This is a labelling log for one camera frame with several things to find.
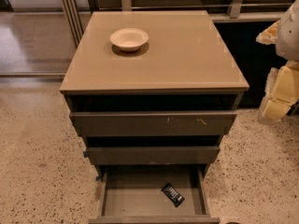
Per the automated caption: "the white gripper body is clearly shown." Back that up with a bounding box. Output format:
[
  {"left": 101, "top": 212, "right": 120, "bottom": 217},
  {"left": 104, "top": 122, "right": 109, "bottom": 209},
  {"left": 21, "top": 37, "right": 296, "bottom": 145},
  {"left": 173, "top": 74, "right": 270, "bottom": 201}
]
[{"left": 274, "top": 61, "right": 299, "bottom": 104}]

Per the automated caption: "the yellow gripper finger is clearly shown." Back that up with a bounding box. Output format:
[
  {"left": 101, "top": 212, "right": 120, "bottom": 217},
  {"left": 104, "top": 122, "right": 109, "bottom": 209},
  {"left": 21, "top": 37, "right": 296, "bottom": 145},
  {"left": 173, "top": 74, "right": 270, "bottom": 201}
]
[
  {"left": 261, "top": 68, "right": 294, "bottom": 120},
  {"left": 256, "top": 21, "right": 279, "bottom": 45}
]

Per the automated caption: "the dark blue rxbar wrapper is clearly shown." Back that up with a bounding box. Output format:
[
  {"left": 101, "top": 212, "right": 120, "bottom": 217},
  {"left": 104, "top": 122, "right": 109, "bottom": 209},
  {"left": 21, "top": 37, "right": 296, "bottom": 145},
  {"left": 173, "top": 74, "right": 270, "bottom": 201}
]
[{"left": 162, "top": 183, "right": 185, "bottom": 207}]

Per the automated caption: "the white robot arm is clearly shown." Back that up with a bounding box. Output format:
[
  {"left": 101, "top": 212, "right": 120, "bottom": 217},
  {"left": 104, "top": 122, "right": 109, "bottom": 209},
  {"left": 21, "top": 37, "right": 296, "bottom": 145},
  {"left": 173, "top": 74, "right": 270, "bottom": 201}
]
[{"left": 256, "top": 0, "right": 299, "bottom": 125}]

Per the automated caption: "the grey drawer cabinet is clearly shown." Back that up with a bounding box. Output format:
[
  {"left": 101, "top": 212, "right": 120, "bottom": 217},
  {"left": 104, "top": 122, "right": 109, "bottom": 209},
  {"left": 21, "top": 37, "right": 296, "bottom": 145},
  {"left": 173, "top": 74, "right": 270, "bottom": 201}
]
[{"left": 59, "top": 10, "right": 250, "bottom": 224}]

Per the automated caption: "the open bottom grey drawer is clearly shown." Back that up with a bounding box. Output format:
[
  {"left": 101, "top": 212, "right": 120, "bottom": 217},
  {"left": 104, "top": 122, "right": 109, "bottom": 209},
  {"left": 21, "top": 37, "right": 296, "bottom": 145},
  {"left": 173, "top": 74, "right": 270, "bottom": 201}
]
[{"left": 89, "top": 165, "right": 220, "bottom": 224}]

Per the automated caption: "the middle grey drawer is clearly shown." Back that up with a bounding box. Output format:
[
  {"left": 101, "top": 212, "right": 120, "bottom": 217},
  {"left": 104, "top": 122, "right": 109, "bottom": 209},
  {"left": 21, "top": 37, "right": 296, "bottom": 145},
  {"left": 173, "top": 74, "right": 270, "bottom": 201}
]
[{"left": 86, "top": 147, "right": 220, "bottom": 165}]

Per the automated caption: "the top grey drawer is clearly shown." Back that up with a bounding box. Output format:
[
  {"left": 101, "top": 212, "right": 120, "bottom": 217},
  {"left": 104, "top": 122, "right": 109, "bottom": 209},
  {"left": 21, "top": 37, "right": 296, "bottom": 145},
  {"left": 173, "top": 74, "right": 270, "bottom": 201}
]
[{"left": 70, "top": 111, "right": 236, "bottom": 136}]

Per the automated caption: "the white ceramic bowl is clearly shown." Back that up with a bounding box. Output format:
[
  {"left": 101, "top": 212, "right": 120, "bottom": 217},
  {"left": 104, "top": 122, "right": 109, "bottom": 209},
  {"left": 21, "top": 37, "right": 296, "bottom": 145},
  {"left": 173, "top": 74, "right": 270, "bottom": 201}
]
[{"left": 110, "top": 28, "right": 149, "bottom": 52}]

